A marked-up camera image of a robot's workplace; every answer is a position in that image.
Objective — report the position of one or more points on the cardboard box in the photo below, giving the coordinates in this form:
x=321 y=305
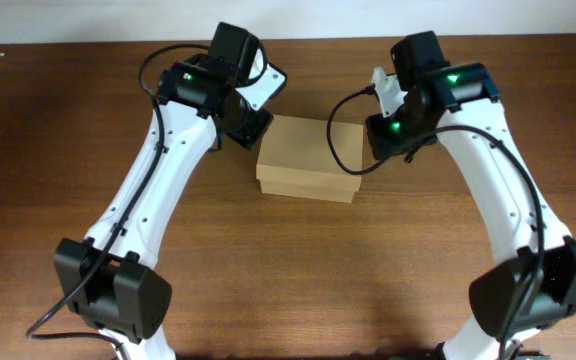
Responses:
x=295 y=160

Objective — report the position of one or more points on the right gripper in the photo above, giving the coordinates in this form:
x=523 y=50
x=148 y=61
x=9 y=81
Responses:
x=381 y=145

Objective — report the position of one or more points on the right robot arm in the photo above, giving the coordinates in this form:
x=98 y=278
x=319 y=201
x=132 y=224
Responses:
x=532 y=285

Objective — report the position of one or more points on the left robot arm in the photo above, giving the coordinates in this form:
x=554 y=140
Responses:
x=109 y=277

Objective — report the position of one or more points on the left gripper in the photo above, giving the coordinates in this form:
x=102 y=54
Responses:
x=253 y=133

